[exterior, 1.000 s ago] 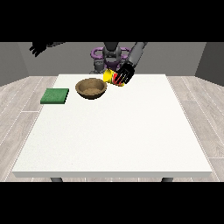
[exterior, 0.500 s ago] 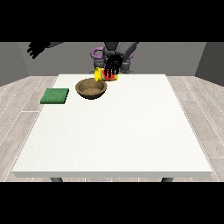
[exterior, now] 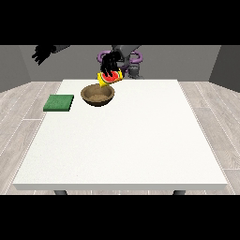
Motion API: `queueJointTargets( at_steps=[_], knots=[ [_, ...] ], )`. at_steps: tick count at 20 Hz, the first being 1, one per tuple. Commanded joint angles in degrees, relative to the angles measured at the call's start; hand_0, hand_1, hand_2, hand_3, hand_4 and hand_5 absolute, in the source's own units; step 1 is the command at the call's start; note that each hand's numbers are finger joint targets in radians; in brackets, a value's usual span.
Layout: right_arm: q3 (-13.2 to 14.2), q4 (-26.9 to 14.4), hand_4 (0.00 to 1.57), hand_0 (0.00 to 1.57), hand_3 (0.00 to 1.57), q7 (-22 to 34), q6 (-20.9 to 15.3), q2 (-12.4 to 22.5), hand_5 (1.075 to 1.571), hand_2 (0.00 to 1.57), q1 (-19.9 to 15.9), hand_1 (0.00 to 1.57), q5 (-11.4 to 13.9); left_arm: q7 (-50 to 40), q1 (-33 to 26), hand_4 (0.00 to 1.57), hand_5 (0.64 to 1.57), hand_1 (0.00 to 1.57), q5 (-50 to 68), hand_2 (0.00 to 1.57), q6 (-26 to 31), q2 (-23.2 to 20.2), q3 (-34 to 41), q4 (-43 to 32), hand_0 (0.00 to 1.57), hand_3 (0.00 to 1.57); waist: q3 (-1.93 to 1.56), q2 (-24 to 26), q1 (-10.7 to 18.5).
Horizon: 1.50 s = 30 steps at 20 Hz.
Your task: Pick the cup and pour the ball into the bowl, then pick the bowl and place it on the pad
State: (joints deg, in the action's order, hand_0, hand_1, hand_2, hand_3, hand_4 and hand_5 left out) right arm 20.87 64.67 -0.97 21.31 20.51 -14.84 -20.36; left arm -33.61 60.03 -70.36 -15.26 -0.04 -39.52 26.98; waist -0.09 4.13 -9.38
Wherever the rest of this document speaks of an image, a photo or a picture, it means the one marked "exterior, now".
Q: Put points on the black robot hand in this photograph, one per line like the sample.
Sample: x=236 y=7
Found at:
x=43 y=53
x=110 y=64

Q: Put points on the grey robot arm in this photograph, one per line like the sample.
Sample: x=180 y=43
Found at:
x=128 y=50
x=62 y=48

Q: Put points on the brown wooden bowl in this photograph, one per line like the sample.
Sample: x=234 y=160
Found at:
x=97 y=95

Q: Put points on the green square pad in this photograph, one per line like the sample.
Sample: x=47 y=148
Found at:
x=58 y=102

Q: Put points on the dark table leg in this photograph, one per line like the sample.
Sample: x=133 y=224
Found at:
x=179 y=192
x=60 y=192

